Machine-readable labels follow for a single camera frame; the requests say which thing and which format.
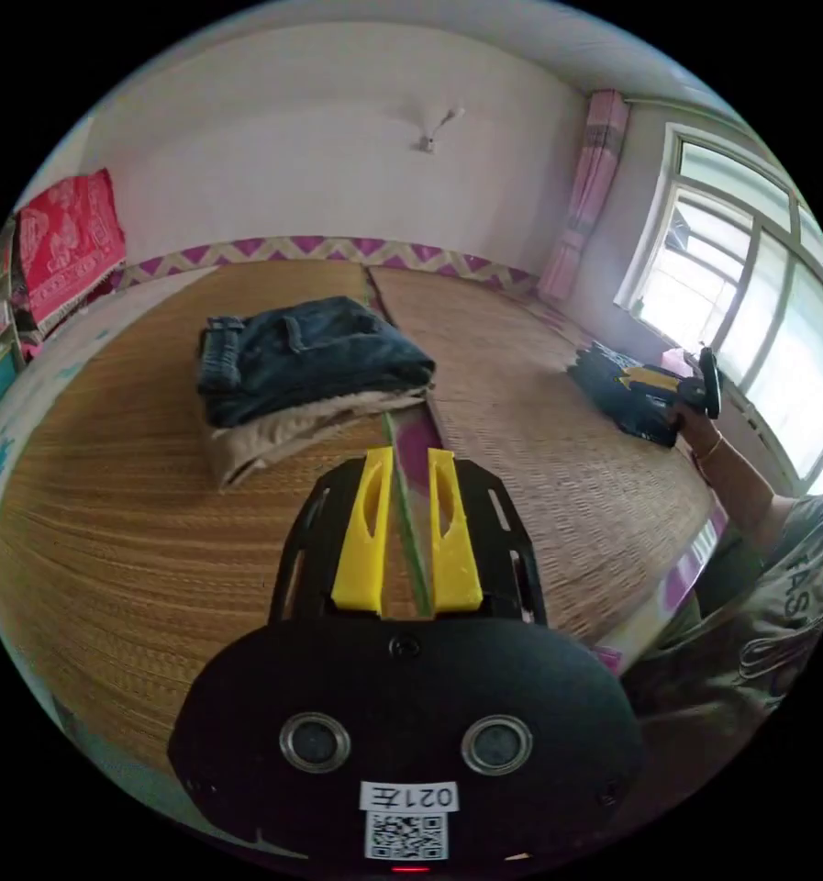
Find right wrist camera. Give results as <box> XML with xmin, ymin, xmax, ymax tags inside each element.
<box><xmin>698</xmin><ymin>346</ymin><xmax>723</xmax><ymax>421</ymax></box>

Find window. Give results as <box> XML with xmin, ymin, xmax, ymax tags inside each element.
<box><xmin>613</xmin><ymin>122</ymin><xmax>823</xmax><ymax>494</ymax></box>

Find person's right hand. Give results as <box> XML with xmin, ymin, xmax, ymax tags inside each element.
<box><xmin>668</xmin><ymin>400</ymin><xmax>722</xmax><ymax>450</ymax></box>

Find red patterned blanket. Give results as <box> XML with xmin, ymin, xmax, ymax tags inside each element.
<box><xmin>10</xmin><ymin>167</ymin><xmax>128</xmax><ymax>340</ymax></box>

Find black garment with a print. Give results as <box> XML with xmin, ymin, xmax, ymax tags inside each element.
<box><xmin>566</xmin><ymin>341</ymin><xmax>682</xmax><ymax>449</ymax></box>

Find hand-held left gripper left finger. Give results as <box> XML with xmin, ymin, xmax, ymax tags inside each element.
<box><xmin>330</xmin><ymin>445</ymin><xmax>393</xmax><ymax>611</ymax></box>

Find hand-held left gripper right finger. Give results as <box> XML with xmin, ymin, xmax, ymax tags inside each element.
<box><xmin>427</xmin><ymin>448</ymin><xmax>484</xmax><ymax>614</ymax></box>

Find pink curtain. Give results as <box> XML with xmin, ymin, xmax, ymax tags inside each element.
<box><xmin>537</xmin><ymin>89</ymin><xmax>631</xmax><ymax>303</ymax></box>

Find pile of clothes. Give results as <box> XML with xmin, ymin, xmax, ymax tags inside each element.
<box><xmin>195</xmin><ymin>296</ymin><xmax>439</xmax><ymax>493</ymax></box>

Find person's right forearm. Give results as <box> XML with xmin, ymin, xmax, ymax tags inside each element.
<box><xmin>688</xmin><ymin>431</ymin><xmax>802</xmax><ymax>552</ymax></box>

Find bed with woven mat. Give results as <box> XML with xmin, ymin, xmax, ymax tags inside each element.
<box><xmin>0</xmin><ymin>236</ymin><xmax>737</xmax><ymax>854</ymax></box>

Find person's body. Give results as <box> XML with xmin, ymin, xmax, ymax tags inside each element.
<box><xmin>617</xmin><ymin>491</ymin><xmax>823</xmax><ymax>838</ymax></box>

